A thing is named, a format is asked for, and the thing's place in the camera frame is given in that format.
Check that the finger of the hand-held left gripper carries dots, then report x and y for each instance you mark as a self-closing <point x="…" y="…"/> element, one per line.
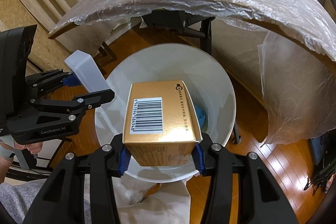
<point x="69" y="79"/>
<point x="94" y="98"/>

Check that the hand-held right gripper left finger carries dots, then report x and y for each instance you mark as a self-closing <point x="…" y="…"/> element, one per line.
<point x="123" y="161"/>

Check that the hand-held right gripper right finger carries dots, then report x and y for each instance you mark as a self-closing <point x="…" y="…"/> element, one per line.
<point x="198" y="161"/>

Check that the translucent white bin lid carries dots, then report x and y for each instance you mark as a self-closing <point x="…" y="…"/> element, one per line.
<point x="86" y="69"/>

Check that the gold cardboard box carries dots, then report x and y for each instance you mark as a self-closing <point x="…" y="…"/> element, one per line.
<point x="149" y="98"/>

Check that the white round bin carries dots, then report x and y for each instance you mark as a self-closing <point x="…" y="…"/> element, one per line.
<point x="218" y="98"/>

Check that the person's left forearm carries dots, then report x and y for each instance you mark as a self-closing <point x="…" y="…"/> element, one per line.
<point x="3" y="169"/>

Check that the person's left hand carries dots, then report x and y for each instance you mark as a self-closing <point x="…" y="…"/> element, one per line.
<point x="34" y="148"/>

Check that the blue crumpled item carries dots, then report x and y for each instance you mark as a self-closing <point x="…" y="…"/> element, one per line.
<point x="200" y="116"/>

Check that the white cloth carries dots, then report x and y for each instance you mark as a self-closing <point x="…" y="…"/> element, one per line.
<point x="157" y="203"/>

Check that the person's grey trouser leg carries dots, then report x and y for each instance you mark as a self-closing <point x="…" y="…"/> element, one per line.
<point x="18" y="200"/>

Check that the blue bag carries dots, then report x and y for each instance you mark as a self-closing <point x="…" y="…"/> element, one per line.
<point x="316" y="150"/>

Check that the black backpack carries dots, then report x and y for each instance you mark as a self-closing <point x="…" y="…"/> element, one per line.
<point x="320" y="176"/>

